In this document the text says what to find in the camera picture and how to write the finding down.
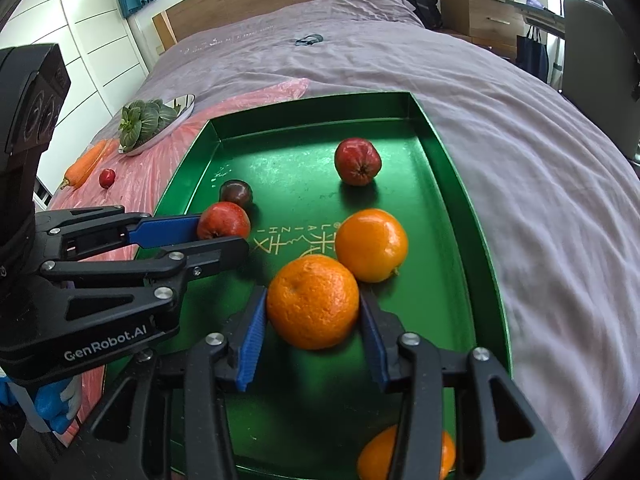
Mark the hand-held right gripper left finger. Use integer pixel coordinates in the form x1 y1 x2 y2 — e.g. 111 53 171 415
75 285 268 480

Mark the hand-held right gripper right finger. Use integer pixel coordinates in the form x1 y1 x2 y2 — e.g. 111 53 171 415
359 292 566 480

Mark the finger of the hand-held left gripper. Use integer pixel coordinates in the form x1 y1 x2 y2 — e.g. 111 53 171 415
34 206 203 261
40 236 249 323

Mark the red apple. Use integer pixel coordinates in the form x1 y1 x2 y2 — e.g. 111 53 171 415
196 201 251 242
334 137 383 187

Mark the dark purple plum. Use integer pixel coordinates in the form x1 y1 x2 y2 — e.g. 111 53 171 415
219 179 254 209

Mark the small orange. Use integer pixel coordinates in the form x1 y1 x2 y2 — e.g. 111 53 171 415
266 254 361 351
356 424 457 480

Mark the large orange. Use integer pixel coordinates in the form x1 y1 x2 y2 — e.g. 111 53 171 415
334 208 409 283

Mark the green metal tray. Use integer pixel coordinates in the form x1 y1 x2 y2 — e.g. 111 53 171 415
105 91 513 480

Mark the person's left hand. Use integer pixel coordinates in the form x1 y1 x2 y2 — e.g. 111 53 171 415
0 367 83 433

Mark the pink plastic sheet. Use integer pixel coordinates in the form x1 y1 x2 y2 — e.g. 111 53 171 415
47 78 308 451

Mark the orange carrot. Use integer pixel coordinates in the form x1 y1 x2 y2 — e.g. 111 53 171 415
59 140 108 191

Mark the white wardrobe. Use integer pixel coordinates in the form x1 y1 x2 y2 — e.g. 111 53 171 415
0 0 151 211

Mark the green bok choy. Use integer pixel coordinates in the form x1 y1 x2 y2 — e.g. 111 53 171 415
118 100 178 153

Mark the white round plate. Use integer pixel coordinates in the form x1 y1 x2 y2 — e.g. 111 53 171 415
120 92 197 157

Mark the dark blue bag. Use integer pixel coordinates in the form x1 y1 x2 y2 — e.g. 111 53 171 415
516 27 550 81

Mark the wooden dresser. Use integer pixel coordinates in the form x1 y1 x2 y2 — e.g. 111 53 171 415
437 0 531 58

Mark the grey chair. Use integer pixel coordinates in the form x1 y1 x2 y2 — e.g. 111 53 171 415
560 0 640 156

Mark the glass desk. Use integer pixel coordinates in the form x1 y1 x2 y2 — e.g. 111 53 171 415
510 0 571 28

